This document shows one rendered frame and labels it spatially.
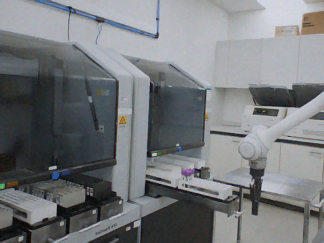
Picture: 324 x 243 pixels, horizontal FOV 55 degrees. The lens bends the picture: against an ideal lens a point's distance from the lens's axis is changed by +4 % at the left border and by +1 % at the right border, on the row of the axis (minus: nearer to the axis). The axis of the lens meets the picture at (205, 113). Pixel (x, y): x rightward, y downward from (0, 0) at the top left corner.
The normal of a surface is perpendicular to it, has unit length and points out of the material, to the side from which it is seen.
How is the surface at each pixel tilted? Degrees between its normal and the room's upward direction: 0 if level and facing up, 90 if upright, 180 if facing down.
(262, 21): 90
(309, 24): 90
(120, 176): 90
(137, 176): 90
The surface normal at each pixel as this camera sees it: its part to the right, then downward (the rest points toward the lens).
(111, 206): 0.85, 0.07
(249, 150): -0.55, 0.12
